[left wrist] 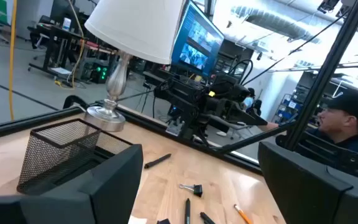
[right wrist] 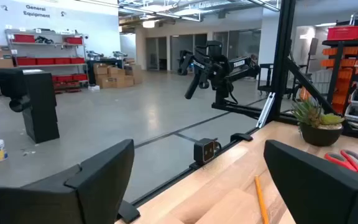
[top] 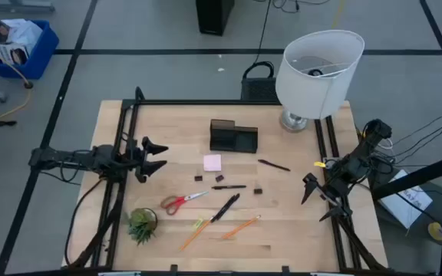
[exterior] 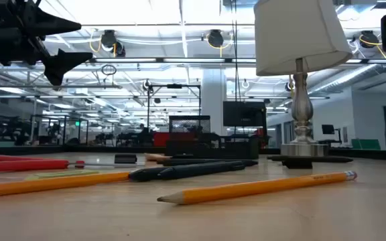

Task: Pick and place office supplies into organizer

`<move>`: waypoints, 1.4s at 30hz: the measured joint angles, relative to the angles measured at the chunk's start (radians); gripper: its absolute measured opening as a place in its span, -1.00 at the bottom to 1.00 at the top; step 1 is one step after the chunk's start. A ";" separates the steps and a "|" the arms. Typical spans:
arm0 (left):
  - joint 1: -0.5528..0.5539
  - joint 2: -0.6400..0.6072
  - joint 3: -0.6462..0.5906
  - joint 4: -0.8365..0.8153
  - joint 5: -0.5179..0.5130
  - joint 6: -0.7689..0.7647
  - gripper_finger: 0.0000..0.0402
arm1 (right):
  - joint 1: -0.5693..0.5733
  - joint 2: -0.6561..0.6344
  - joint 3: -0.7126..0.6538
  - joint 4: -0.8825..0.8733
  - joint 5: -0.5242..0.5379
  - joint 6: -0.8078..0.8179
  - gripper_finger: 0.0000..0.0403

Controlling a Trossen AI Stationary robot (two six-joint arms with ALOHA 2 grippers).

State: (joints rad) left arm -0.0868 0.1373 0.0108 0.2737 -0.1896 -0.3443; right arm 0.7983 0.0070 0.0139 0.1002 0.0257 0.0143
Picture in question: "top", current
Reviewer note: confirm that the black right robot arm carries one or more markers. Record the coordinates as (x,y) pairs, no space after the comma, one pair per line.
(359,153)

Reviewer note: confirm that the yellow blue disc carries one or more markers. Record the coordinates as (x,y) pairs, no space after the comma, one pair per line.
(437,232)

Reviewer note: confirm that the yellow wooden pencil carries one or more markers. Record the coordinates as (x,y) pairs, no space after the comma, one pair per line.
(194,235)
(241,227)

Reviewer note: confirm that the yellow-green highlighter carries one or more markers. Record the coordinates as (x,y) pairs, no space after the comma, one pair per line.
(197,224)

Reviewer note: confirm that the yellow connector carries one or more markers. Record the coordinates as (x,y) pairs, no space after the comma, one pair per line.
(363,134)

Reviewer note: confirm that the thick black marker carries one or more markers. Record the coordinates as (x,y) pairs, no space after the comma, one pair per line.
(225,208)

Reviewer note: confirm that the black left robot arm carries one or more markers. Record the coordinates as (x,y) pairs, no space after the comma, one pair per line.
(67,159)

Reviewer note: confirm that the black floor puck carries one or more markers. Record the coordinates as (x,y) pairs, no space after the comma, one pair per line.
(28,84)

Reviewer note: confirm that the white printed package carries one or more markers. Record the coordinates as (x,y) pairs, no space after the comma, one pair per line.
(12,53)
(19,31)

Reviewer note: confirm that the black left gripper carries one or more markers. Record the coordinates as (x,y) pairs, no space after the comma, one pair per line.
(132,161)

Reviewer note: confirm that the white shade table lamp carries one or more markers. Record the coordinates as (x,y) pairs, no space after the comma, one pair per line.
(313,96)

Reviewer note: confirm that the white printed cardboard box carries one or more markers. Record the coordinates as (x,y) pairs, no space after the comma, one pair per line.
(405,209)

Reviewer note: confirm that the black camera rig beam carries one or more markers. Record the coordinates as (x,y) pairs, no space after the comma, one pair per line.
(416,178)

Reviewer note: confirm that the black mesh box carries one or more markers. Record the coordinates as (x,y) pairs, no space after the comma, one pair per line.
(259,89)

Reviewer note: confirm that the blue plastic bin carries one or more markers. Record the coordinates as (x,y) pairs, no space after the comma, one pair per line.
(40,57)

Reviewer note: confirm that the green succulent in pot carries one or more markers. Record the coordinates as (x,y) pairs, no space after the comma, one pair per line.
(141,224)

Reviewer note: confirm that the black mesh desk organizer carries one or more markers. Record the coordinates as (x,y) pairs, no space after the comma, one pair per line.
(244,142)

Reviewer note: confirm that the thin black pen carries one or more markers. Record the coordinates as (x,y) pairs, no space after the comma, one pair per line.
(228,187)

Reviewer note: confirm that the dark brown pen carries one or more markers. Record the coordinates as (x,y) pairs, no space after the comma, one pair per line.
(274,165)

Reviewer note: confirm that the pink sticky note pad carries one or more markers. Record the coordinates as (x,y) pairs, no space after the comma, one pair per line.
(212,163)

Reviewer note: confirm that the black tower case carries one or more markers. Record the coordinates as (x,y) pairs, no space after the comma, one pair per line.
(213,17)

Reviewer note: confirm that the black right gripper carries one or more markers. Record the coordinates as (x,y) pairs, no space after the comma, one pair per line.
(334,188)

